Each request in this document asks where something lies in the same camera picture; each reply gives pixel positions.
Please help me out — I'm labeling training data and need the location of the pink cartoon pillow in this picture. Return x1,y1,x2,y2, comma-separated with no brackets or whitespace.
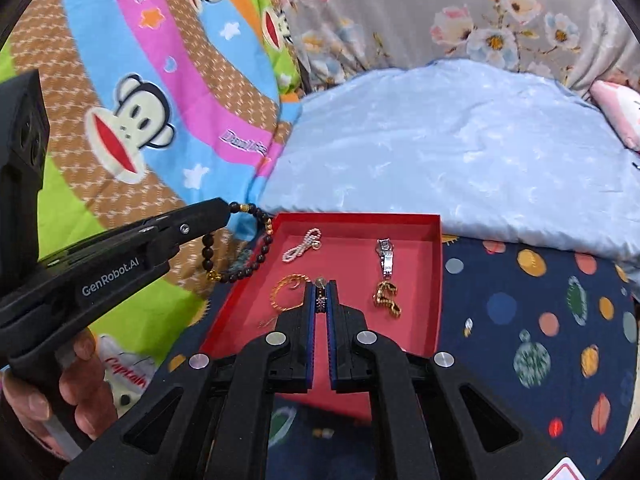
590,79,640,151

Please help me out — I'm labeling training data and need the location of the black bead bracelet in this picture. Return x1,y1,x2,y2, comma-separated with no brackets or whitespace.
200,201,275,283

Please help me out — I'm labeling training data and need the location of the person's left hand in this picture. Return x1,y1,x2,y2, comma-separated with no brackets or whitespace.
2,327,108,461

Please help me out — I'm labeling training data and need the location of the red shallow box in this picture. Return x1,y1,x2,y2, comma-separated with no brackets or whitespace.
200,212,445,421

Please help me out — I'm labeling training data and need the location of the white pearl bracelet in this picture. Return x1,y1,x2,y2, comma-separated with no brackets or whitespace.
282,228,323,263

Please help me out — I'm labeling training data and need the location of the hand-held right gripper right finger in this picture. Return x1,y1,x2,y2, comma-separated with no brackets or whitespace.
326,282,571,480

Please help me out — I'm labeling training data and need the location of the small silver watch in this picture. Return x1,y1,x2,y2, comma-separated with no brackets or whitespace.
376,238,396,278

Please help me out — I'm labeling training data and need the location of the gold chain bracelet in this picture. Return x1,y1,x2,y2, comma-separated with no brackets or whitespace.
270,273,307,313

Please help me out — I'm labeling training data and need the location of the grey floral cloth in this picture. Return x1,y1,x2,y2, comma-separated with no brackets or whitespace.
267,0,636,101

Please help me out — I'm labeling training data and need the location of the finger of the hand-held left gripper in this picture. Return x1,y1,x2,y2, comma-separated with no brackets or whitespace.
145,197,232,268

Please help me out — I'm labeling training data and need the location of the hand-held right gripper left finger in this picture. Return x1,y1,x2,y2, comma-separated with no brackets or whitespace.
60,282,317,480

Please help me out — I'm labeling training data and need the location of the colourful cartoon monkey blanket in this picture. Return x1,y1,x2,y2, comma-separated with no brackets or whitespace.
0,0,301,411

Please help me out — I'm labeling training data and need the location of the light blue quilt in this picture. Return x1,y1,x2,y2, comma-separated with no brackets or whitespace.
260,59,640,281

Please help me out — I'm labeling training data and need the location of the gold link watch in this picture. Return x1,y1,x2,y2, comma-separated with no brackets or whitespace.
372,280,403,318

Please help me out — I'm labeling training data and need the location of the navy planet print sheet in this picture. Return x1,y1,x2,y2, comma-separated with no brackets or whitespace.
165,232,640,480

